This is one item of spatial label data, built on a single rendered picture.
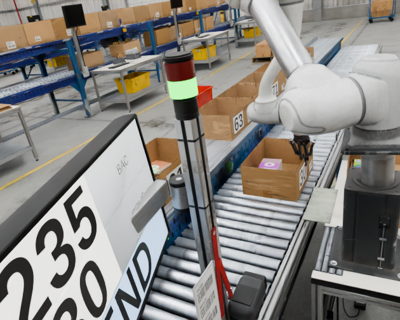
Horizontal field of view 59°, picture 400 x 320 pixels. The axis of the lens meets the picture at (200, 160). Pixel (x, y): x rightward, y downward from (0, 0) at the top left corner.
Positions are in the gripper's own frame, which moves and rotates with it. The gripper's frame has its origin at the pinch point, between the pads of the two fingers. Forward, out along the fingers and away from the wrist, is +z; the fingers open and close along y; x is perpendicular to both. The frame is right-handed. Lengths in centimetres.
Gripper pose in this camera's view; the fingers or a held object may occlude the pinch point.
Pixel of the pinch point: (304, 159)
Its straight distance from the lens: 193.6
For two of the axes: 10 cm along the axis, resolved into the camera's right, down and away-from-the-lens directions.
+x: 4.0, -7.1, 5.8
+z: 2.9, 7.0, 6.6
